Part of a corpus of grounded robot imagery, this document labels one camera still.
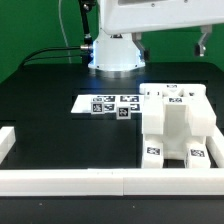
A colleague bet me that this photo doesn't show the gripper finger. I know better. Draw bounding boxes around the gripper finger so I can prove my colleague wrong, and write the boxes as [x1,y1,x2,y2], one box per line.
[195,25,212,56]
[132,33,150,61]

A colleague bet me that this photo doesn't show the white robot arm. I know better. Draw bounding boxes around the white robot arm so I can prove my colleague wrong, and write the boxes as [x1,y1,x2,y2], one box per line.
[81,0,224,71]

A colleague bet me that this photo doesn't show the white right rail block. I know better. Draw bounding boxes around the white right rail block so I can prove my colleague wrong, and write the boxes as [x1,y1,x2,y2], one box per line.
[206,127,224,168]

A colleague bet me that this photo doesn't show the white rail block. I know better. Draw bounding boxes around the white rail block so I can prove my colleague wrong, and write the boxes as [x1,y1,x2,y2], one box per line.
[0,126,16,164]
[206,127,224,168]

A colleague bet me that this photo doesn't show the white chair seat part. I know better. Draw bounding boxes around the white chair seat part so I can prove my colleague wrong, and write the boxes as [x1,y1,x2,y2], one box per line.
[142,97,206,160]

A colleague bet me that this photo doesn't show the white left rail block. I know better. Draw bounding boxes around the white left rail block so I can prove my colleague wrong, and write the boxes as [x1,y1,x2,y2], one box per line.
[0,126,16,164]

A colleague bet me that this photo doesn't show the white chair back long part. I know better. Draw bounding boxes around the white chair back long part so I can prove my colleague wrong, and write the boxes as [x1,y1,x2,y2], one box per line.
[139,83,216,136]

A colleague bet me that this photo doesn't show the white marker sheet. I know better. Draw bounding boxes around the white marker sheet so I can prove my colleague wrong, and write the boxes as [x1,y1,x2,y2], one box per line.
[71,94,143,114]

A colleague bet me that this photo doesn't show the black cables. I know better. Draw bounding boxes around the black cables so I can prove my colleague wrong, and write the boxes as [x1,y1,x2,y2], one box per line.
[20,0,94,67]

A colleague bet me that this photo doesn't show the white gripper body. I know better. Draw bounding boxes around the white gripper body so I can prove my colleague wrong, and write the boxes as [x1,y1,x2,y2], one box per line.
[98,0,224,34]

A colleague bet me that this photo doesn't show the grey thin cable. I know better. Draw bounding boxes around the grey thin cable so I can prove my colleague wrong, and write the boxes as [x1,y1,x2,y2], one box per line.
[58,0,73,64]

